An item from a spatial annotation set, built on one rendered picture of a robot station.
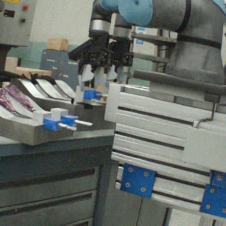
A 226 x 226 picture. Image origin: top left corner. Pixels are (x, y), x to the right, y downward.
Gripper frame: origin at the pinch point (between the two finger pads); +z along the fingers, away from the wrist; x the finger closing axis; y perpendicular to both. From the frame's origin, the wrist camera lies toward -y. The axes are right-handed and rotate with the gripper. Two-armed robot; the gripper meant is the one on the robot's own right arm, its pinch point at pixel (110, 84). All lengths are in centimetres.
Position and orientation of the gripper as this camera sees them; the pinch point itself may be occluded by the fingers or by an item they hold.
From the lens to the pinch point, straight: 169.1
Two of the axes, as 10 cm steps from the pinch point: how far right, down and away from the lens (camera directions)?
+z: -1.5, 9.8, 1.2
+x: 6.0, -0.1, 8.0
